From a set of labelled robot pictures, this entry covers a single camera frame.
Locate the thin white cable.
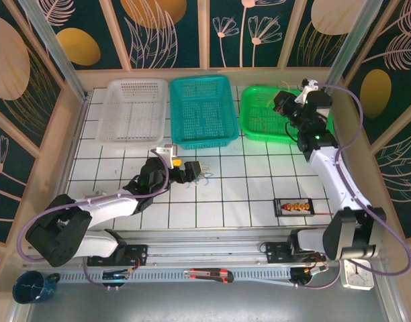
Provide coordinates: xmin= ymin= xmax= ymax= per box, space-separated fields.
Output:
xmin=190 ymin=166 xmax=215 ymax=187
xmin=187 ymin=167 xmax=216 ymax=189

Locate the teal and white block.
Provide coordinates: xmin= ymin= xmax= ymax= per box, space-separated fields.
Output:
xmin=294 ymin=78 xmax=322 ymax=105

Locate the green plastic basket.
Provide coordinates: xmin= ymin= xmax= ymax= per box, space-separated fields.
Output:
xmin=238 ymin=85 xmax=334 ymax=145

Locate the teal plastic basket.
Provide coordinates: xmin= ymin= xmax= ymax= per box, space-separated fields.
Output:
xmin=169 ymin=74 xmax=240 ymax=151

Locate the white plastic basket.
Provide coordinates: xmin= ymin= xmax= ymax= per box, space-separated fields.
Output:
xmin=96 ymin=78 xmax=169 ymax=146

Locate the red black utility knife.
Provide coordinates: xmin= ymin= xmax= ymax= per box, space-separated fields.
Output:
xmin=183 ymin=268 xmax=234 ymax=284

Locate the small black circuit board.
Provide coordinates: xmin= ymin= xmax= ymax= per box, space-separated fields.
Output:
xmin=101 ymin=270 xmax=131 ymax=281
xmin=291 ymin=266 xmax=329 ymax=281

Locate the white flat strip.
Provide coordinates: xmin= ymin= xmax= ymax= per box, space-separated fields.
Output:
xmin=232 ymin=276 xmax=293 ymax=288

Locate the white square clock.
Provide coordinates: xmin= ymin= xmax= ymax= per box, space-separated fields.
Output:
xmin=339 ymin=260 xmax=375 ymax=291

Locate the dark blue mug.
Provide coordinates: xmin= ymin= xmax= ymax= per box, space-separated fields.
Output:
xmin=12 ymin=270 xmax=61 ymax=305

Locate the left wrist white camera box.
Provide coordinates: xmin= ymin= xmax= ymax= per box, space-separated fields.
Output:
xmin=154 ymin=144 xmax=179 ymax=161

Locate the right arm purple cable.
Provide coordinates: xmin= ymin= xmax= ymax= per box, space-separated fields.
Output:
xmin=294 ymin=83 xmax=411 ymax=290

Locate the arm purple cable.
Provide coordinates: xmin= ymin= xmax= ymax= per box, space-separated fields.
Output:
xmin=17 ymin=149 xmax=171 ymax=291
xmin=294 ymin=83 xmax=411 ymax=290

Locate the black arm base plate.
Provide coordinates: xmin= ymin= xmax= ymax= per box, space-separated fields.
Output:
xmin=87 ymin=244 xmax=148 ymax=268
xmin=265 ymin=241 xmax=327 ymax=264

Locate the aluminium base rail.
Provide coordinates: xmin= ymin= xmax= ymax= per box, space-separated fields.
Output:
xmin=22 ymin=229 xmax=391 ymax=269

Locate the aluminium frame post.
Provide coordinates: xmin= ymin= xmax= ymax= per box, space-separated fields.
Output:
xmin=320 ymin=0 xmax=385 ymax=97
xmin=19 ymin=0 xmax=91 ymax=101

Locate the slotted grey cable duct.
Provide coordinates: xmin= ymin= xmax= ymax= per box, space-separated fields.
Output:
xmin=56 ymin=266 xmax=293 ymax=282

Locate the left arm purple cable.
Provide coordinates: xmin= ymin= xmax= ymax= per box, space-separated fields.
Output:
xmin=17 ymin=149 xmax=171 ymax=291

